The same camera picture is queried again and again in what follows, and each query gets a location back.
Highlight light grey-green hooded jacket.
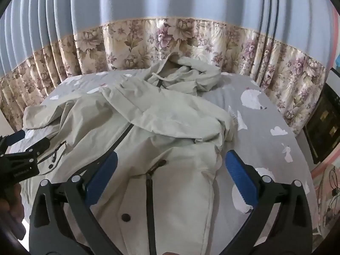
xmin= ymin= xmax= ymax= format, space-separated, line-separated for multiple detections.
xmin=20 ymin=52 xmax=234 ymax=255

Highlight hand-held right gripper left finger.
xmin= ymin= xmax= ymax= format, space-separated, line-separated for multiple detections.
xmin=29 ymin=151 xmax=119 ymax=255

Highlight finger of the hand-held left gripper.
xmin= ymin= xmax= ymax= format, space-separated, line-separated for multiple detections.
xmin=5 ymin=137 xmax=51 ymax=160
xmin=0 ymin=130 xmax=26 ymax=152

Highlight person's left hand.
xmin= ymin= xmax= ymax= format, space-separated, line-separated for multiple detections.
xmin=0 ymin=184 xmax=24 ymax=225

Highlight dark glass cabinet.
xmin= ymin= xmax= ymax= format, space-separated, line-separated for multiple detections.
xmin=303 ymin=82 xmax=340 ymax=165

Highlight wire fan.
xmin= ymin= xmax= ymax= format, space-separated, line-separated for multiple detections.
xmin=317 ymin=165 xmax=340 ymax=234

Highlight blue curtain with floral border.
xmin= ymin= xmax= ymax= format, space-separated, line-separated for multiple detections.
xmin=0 ymin=0 xmax=340 ymax=136

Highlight grey bed sheet white prints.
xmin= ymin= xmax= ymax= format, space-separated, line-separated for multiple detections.
xmin=8 ymin=70 xmax=319 ymax=245

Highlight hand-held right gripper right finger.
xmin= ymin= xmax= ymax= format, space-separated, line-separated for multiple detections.
xmin=225 ymin=150 xmax=313 ymax=255

